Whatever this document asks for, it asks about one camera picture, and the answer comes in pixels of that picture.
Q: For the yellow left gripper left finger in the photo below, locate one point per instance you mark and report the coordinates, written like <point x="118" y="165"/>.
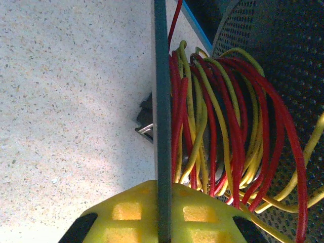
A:
<point x="101" y="227"/>

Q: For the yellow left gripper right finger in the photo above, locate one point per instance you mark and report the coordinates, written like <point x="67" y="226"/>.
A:
<point x="217" y="227"/>

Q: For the black open box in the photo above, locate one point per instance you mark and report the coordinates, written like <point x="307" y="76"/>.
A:
<point x="145" y="119"/>

